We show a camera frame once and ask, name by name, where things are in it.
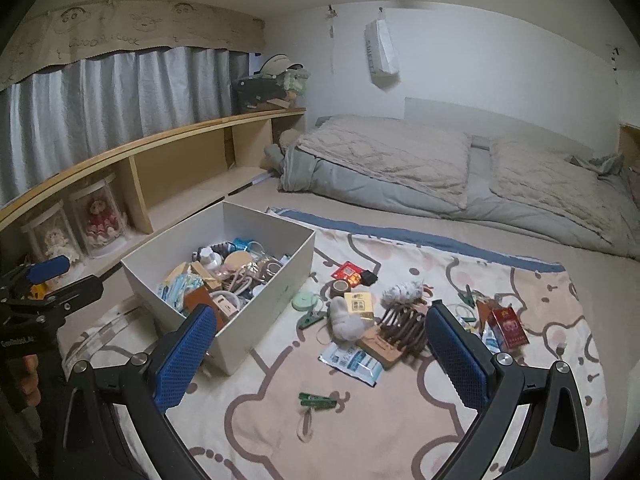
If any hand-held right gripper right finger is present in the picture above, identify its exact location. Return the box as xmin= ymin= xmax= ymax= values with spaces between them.
xmin=424 ymin=300 xmax=593 ymax=480

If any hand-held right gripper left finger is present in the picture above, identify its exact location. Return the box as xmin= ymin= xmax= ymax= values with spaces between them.
xmin=52 ymin=302 xmax=220 ymax=480

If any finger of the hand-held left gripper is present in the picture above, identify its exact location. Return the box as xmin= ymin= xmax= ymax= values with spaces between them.
xmin=0 ymin=254 xmax=72 ymax=302
xmin=20 ymin=274 xmax=104 ymax=322

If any white storage box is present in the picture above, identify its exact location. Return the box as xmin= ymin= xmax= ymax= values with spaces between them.
xmin=120 ymin=200 xmax=317 ymax=377

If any person's left hand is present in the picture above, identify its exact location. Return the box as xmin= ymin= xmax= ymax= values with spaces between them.
xmin=13 ymin=354 xmax=44 ymax=409

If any doll in clear case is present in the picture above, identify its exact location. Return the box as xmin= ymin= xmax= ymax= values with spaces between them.
xmin=21 ymin=201 xmax=82 ymax=267
xmin=69 ymin=174 xmax=132 ymax=259

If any printed blanket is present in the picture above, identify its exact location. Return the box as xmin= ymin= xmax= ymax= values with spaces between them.
xmin=60 ymin=205 xmax=609 ymax=480

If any red box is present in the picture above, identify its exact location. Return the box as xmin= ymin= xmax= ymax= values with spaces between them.
xmin=486 ymin=306 xmax=532 ymax=352

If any blue white packet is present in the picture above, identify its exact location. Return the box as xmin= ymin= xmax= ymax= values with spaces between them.
xmin=159 ymin=273 xmax=202 ymax=309
xmin=319 ymin=341 xmax=384 ymax=387

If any light wooden block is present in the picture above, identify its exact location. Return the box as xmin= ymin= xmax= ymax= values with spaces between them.
xmin=356 ymin=329 xmax=407 ymax=369

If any grey fluffy ball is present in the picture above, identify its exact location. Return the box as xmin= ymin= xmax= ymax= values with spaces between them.
xmin=381 ymin=279 xmax=427 ymax=307

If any yellow card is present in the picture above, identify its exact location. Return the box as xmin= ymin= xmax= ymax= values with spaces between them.
xmin=349 ymin=293 xmax=377 ymax=322

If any white fluffy ball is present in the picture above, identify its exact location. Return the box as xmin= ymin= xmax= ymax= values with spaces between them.
xmin=326 ymin=296 xmax=364 ymax=344

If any mint green round case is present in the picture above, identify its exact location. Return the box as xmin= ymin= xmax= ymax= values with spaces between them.
xmin=292 ymin=291 xmax=324 ymax=317

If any rubber band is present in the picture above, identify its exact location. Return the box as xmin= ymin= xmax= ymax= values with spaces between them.
xmin=297 ymin=407 xmax=317 ymax=442

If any red packet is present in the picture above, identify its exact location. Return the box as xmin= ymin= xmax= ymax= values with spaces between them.
xmin=332 ymin=261 xmax=363 ymax=287

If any wooden shelf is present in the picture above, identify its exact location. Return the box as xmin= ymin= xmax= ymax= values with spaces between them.
xmin=0 ymin=106 xmax=308 ymax=282

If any grey duvet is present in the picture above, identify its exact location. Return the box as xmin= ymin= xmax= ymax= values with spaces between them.
xmin=265 ymin=115 xmax=640 ymax=262

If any grey curtain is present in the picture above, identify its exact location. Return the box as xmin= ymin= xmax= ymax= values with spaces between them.
xmin=0 ymin=44 xmax=252 ymax=207

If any beige pillow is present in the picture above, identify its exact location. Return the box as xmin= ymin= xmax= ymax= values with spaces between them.
xmin=296 ymin=114 xmax=474 ymax=209
xmin=489 ymin=134 xmax=632 ymax=247

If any beige valance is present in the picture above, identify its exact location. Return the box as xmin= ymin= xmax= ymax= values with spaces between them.
xmin=0 ymin=0 xmax=267 ymax=87

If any dark bag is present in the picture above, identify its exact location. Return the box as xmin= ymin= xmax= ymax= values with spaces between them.
xmin=231 ymin=74 xmax=292 ymax=112

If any wooden side cabinet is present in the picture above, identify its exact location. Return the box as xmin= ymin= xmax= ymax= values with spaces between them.
xmin=618 ymin=124 xmax=640 ymax=172

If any white cap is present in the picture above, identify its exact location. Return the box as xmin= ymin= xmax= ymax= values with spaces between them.
xmin=255 ymin=53 xmax=305 ymax=78

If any white paper bag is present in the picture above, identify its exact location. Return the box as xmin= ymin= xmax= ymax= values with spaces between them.
xmin=364 ymin=18 xmax=400 ymax=82

